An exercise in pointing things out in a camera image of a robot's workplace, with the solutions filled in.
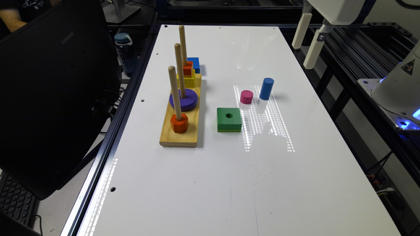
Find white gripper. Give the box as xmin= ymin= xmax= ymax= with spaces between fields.
xmin=291 ymin=0 xmax=365 ymax=69

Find green square block with hole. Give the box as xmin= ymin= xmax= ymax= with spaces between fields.
xmin=217 ymin=108 xmax=242 ymax=132

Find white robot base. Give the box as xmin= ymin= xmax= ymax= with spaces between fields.
xmin=358 ymin=44 xmax=419 ymax=132

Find person forearm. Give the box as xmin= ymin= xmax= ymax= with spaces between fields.
xmin=0 ymin=0 xmax=62 ymax=33

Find blue square block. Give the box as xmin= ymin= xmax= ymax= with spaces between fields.
xmin=187 ymin=57 xmax=200 ymax=73

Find small orange square block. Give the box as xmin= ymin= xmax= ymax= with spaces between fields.
xmin=182 ymin=61 xmax=194 ymax=77

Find yellow square block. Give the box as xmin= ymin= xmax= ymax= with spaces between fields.
xmin=183 ymin=69 xmax=196 ymax=88

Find orange hexagon block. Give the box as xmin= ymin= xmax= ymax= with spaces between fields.
xmin=170 ymin=113 xmax=189 ymax=133

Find blue tall cylinder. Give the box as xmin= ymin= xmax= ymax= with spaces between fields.
xmin=259 ymin=77 xmax=274 ymax=100

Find pink short cylinder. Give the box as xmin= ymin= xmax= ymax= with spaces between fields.
xmin=240 ymin=90 xmax=253 ymax=104

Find back wooden peg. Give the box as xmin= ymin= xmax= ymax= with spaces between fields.
xmin=178 ymin=25 xmax=188 ymax=66

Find wooden peg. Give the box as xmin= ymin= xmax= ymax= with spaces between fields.
xmin=174 ymin=43 xmax=186 ymax=99
xmin=178 ymin=25 xmax=188 ymax=66
xmin=168 ymin=66 xmax=182 ymax=121

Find middle wooden peg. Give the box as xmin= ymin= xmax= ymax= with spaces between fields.
xmin=174 ymin=43 xmax=186 ymax=99

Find front wooden peg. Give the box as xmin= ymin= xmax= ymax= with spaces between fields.
xmin=168 ymin=66 xmax=182 ymax=121

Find wooden peg base board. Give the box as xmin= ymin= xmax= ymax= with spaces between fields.
xmin=159 ymin=72 xmax=203 ymax=148

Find dark water bottle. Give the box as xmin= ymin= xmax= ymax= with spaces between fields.
xmin=114 ymin=33 xmax=138 ymax=77

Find silver monitor stand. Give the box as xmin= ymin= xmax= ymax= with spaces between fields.
xmin=102 ymin=0 xmax=141 ymax=24

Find black Samsung monitor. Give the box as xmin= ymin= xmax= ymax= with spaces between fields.
xmin=1 ymin=0 xmax=121 ymax=199

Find black keyboard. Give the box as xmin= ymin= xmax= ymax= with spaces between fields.
xmin=0 ymin=172 xmax=39 ymax=228

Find black aluminium frame rails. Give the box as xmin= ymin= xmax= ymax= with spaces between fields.
xmin=316 ymin=25 xmax=419 ymax=184

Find purple ring disc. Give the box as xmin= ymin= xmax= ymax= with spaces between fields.
xmin=180 ymin=88 xmax=198 ymax=111

